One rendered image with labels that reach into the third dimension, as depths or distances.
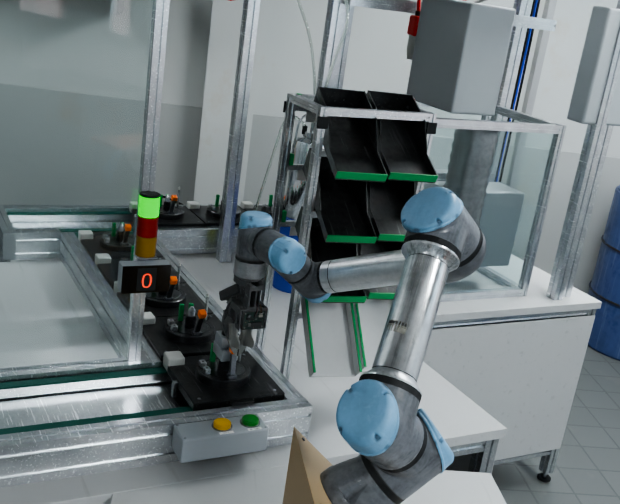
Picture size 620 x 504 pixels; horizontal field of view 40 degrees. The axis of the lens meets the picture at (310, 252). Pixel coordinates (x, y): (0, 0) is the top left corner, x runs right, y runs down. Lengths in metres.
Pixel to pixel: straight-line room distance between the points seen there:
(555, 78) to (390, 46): 1.07
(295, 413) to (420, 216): 0.69
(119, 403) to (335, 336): 0.58
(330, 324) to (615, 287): 3.32
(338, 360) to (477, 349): 1.16
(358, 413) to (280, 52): 3.88
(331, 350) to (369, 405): 0.77
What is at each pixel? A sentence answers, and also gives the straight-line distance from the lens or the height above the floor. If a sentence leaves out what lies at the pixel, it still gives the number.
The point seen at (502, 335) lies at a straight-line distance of 3.34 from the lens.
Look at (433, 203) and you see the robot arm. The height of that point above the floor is 1.58.
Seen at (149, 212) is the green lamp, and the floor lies 1.38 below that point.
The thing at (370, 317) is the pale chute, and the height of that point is 1.10.
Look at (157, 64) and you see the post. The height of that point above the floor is 1.72.
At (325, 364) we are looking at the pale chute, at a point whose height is 1.01.
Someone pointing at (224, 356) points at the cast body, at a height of 1.04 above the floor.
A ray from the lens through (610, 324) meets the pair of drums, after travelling 5.43.
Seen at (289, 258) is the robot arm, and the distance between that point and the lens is 1.83.
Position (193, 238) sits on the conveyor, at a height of 0.92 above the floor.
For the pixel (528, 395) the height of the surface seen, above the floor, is 0.46.
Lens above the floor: 1.97
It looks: 18 degrees down
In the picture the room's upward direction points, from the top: 8 degrees clockwise
